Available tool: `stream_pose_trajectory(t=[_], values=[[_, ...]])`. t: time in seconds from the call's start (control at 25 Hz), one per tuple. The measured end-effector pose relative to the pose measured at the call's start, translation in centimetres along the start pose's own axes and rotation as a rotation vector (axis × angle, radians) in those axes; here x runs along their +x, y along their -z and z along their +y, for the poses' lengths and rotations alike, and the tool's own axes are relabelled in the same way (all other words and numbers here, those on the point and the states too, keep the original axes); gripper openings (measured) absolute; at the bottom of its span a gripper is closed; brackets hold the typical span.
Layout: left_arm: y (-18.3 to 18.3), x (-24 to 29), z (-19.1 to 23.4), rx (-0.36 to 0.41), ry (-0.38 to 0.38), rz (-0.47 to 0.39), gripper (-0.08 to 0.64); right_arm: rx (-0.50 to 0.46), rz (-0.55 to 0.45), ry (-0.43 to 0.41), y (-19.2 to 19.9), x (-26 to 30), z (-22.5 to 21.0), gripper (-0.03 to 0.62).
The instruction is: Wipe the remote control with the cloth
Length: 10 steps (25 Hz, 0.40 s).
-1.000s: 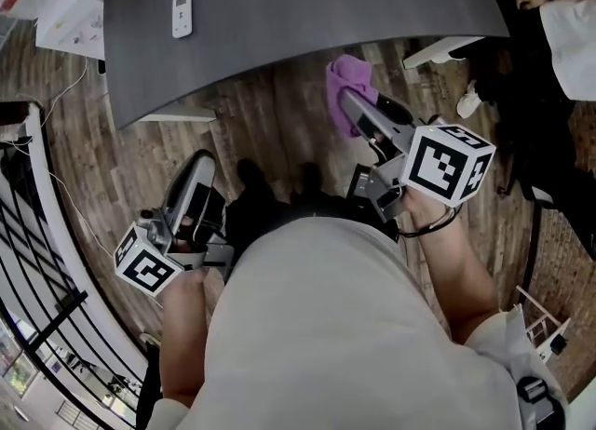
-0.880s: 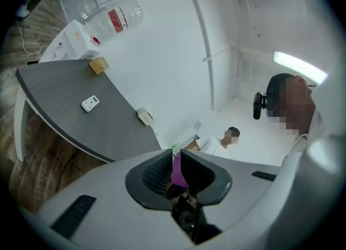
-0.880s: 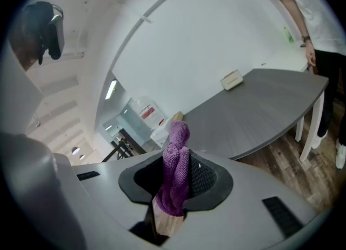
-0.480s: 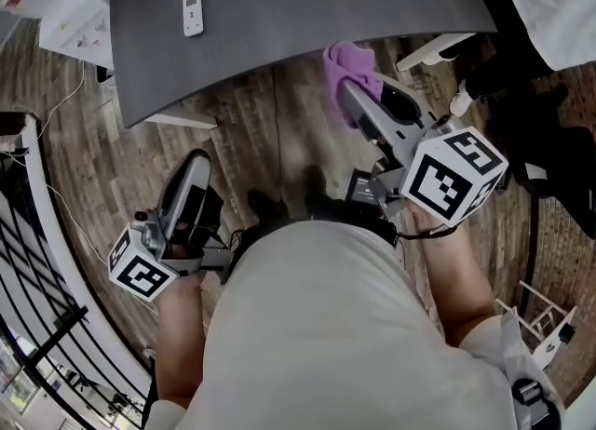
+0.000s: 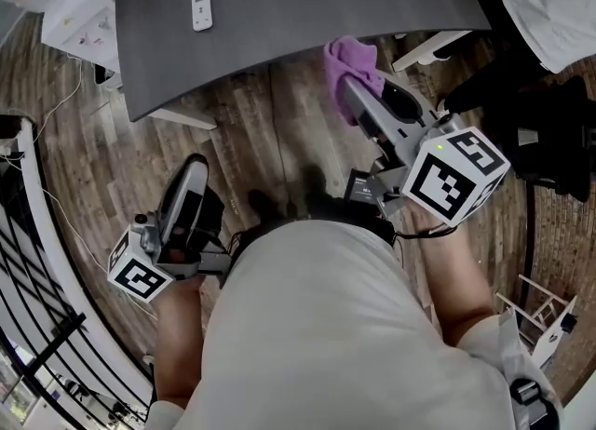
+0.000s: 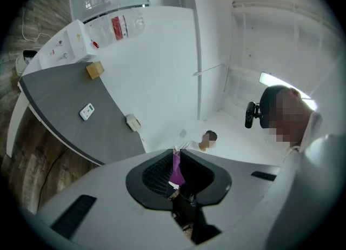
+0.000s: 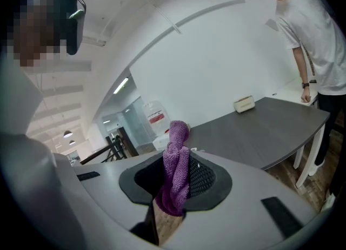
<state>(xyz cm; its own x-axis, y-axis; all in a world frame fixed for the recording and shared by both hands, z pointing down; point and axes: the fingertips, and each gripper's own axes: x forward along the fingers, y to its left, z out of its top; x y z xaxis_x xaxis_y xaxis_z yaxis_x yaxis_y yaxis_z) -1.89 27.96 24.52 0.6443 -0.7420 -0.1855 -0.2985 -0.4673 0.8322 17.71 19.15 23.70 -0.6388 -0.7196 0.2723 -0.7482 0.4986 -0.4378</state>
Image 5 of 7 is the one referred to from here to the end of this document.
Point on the white wooden rack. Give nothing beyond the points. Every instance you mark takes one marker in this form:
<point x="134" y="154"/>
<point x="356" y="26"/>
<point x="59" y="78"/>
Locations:
<point x="535" y="312"/>

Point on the black battery box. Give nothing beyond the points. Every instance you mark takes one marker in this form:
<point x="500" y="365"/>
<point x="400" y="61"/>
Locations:
<point x="365" y="188"/>

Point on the person's black shoe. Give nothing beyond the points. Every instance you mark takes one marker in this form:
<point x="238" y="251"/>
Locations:
<point x="263" y="205"/>
<point x="315" y="181"/>

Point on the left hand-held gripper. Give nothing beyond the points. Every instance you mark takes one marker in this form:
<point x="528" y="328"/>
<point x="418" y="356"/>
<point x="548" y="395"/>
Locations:
<point x="139" y="277"/>

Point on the purple cloth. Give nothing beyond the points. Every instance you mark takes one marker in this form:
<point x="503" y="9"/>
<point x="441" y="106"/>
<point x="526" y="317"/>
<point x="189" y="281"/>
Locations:
<point x="349" y="60"/>

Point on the small white bin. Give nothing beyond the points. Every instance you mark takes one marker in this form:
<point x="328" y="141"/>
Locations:
<point x="107" y="76"/>

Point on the person's right forearm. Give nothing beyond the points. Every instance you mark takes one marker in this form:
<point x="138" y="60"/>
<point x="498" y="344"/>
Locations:
<point x="451" y="279"/>

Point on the white board with small logo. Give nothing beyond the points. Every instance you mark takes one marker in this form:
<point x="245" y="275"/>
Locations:
<point x="556" y="335"/>

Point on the white water dispenser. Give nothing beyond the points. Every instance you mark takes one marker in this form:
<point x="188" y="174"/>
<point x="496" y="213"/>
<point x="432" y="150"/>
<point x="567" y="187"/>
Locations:
<point x="79" y="32"/>

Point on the black office chair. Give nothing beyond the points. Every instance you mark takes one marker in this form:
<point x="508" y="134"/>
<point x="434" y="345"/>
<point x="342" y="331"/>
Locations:
<point x="559" y="163"/>

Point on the white remote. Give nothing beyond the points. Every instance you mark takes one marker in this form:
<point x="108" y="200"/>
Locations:
<point x="202" y="11"/>

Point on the person's black left shoe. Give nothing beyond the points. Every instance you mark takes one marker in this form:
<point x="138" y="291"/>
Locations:
<point x="263" y="205"/>

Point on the person's black right shoe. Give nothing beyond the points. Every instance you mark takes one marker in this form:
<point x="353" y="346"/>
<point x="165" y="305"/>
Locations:
<point x="315" y="181"/>

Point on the black metal railing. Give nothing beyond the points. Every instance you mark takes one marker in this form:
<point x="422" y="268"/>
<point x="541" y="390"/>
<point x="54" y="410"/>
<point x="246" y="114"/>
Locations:
<point x="60" y="339"/>

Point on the person's left forearm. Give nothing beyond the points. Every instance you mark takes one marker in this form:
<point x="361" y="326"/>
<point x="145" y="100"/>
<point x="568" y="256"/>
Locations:
<point x="179" y="339"/>

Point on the person's white shirt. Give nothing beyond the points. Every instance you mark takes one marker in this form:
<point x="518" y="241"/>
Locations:
<point x="554" y="9"/>
<point x="335" y="335"/>

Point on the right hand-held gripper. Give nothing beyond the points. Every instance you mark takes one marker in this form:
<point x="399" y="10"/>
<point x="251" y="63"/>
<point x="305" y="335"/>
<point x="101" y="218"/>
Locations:
<point x="447" y="177"/>

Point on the person's black trousers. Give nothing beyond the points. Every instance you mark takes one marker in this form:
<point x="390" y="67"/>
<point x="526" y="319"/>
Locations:
<point x="503" y="70"/>
<point x="335" y="211"/>

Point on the white table leg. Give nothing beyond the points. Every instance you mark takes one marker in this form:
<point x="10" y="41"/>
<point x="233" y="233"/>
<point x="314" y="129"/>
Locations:
<point x="186" y="118"/>
<point x="428" y="49"/>

